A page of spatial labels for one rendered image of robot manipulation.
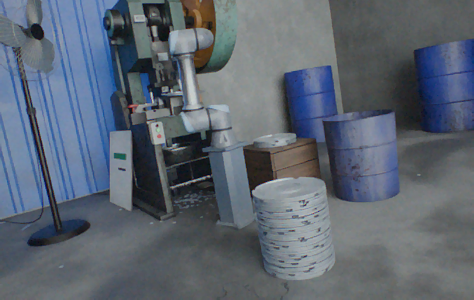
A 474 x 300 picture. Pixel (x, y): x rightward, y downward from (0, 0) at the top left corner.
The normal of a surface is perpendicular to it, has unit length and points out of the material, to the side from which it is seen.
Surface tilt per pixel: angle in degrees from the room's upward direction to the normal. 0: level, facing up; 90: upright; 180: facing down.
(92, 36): 90
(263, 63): 90
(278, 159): 90
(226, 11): 98
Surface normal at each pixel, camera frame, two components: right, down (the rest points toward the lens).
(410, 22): -0.82, 0.21
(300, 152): 0.50, 0.03
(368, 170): -0.23, 0.20
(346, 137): -0.58, 0.23
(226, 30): 0.57, 0.43
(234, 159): 0.74, -0.04
